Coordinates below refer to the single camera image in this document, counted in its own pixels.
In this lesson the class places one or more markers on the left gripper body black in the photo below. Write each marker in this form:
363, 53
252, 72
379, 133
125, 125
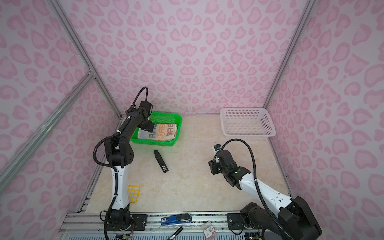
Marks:
148, 126

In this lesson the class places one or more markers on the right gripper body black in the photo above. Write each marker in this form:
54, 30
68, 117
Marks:
215, 169

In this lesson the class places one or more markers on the white blue lettered towel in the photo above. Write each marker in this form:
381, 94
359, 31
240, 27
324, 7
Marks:
161, 132

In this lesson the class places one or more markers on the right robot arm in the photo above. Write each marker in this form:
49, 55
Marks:
290, 218

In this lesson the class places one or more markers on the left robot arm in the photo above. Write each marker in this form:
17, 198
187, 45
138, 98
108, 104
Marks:
120, 155

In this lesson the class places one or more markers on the green plastic basket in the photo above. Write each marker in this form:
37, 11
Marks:
160, 118

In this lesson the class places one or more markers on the black marker device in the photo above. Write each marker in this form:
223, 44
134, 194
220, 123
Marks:
161, 161

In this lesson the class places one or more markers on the white plastic basket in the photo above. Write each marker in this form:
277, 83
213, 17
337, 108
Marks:
247, 123

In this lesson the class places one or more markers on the small plastic bag red label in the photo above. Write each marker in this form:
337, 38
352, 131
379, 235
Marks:
209, 231

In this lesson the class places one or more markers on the blue stapler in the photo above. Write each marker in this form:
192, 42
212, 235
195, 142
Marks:
176, 219

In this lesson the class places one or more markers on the yellow calculator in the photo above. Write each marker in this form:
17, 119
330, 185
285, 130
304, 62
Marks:
128, 194

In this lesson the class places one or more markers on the black pen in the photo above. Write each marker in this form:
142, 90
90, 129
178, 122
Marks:
176, 233

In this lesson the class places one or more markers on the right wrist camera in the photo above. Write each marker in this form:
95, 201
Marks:
223, 159

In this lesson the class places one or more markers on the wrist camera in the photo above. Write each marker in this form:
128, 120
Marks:
147, 106
223, 159

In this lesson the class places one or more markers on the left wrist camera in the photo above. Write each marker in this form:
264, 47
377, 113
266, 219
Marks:
147, 106

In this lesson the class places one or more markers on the aluminium frame rail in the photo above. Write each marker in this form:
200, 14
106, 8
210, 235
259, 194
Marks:
19, 160

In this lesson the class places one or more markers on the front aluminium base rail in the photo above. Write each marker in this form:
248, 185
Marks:
149, 224

